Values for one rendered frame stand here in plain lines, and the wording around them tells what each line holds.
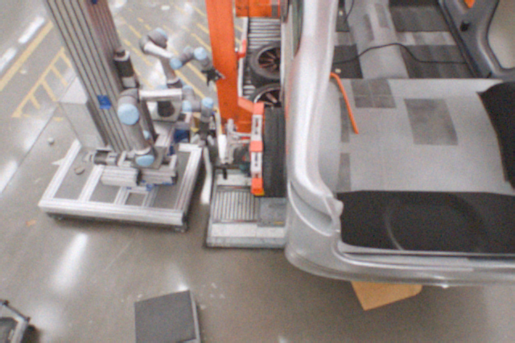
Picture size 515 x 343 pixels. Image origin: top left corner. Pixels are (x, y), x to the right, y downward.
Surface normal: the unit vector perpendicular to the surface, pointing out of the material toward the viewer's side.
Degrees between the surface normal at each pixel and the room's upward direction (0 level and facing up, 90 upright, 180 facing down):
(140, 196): 0
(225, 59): 90
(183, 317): 0
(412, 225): 0
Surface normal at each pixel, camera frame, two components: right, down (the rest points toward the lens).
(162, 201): -0.01, -0.63
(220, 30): -0.03, 0.78
